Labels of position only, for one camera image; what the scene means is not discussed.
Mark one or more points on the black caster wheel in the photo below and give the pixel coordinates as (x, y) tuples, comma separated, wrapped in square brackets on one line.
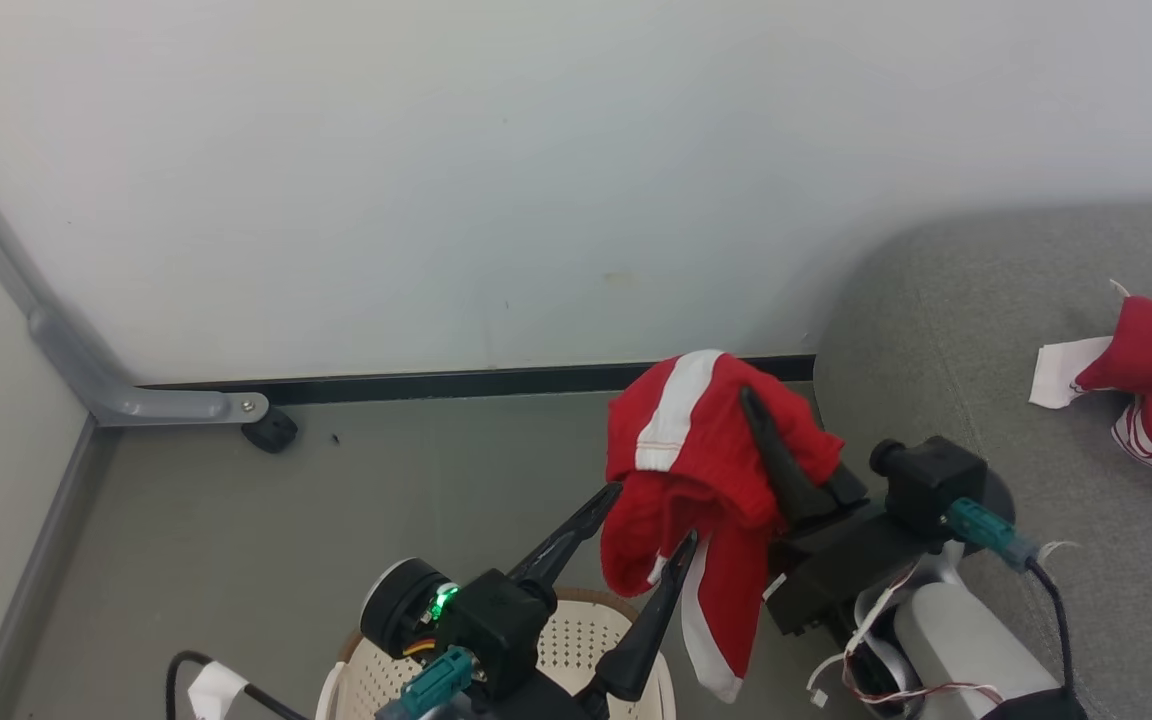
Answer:
[(271, 430)]

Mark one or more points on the cream perforated plastic laundry basket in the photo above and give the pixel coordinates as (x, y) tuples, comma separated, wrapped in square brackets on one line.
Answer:
[(572, 645)]

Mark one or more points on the teal right camera connector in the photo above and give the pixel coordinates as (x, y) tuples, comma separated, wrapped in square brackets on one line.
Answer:
[(991, 532)]

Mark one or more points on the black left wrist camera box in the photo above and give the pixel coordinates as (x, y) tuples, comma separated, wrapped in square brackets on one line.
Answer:
[(496, 625)]

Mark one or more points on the grey partition bottom rail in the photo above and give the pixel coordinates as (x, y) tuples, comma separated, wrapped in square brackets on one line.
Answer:
[(36, 570)]

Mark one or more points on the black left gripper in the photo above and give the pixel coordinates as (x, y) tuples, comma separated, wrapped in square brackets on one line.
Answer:
[(556, 700)]

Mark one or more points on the grey metal partition frame post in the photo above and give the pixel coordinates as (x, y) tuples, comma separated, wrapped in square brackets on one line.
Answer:
[(86, 375)]

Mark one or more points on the red shorts with white stripe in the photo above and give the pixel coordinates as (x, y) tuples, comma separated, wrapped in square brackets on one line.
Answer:
[(676, 480)]

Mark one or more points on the teal camera connector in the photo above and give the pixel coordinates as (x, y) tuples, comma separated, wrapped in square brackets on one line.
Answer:
[(991, 532), (436, 682)]

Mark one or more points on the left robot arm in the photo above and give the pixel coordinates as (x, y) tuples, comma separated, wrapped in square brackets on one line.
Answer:
[(398, 605)]

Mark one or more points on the grey fabric sofa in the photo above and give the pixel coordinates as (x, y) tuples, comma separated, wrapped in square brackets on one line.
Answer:
[(946, 330)]

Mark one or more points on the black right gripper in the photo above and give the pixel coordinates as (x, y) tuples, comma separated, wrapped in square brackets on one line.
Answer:
[(836, 575)]

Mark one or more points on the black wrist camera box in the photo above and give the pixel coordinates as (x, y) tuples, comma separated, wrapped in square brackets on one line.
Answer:
[(931, 480), (496, 625)]

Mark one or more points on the teal left camera connector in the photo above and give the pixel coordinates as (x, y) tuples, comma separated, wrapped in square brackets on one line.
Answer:
[(436, 682)]

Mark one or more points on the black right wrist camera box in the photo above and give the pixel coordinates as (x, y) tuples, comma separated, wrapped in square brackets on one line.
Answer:
[(931, 480)]

